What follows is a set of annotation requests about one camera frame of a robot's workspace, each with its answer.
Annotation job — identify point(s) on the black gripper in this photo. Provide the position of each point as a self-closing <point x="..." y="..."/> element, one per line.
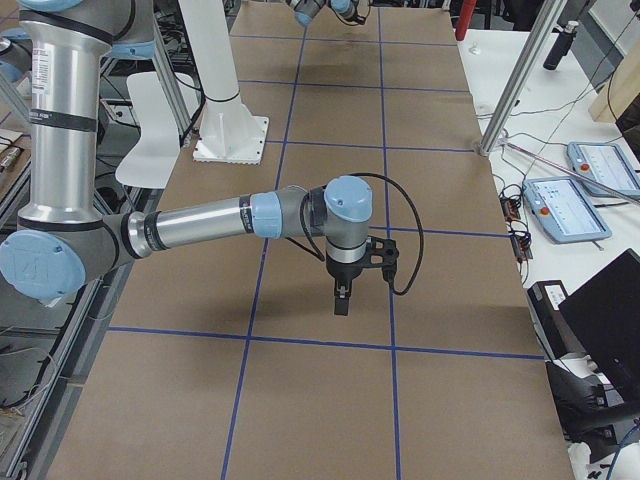
<point x="341" y="271"/>

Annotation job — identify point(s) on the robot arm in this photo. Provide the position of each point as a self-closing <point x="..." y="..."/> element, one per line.
<point x="305" y="11"/>
<point x="62" y="242"/>

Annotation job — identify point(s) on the black mini computer box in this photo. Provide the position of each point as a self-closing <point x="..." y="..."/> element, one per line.
<point x="544" y="299"/>

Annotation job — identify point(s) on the white plastic chair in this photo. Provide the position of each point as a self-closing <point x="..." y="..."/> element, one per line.
<point x="150" y="163"/>

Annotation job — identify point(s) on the near blue teach pendant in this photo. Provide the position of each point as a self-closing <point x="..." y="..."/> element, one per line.
<point x="564" y="210"/>

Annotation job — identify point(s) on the blue teach pendant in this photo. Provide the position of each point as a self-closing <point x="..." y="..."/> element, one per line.
<point x="606" y="164"/>
<point x="564" y="210"/>

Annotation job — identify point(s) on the black monitor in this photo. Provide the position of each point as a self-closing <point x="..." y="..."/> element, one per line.
<point x="604" y="315"/>

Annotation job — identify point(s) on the far blue teach pendant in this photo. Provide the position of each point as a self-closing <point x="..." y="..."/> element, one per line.
<point x="606" y="164"/>

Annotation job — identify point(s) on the black water bottle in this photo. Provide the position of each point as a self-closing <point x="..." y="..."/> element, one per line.
<point x="561" y="45"/>

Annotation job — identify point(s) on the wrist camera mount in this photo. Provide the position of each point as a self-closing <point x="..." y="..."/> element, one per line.
<point x="382" y="254"/>

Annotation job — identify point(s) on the white camera pedestal column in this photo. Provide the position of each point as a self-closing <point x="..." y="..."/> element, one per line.
<point x="228" y="132"/>

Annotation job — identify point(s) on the aluminium frame post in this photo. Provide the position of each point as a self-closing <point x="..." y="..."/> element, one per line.
<point x="549" y="13"/>

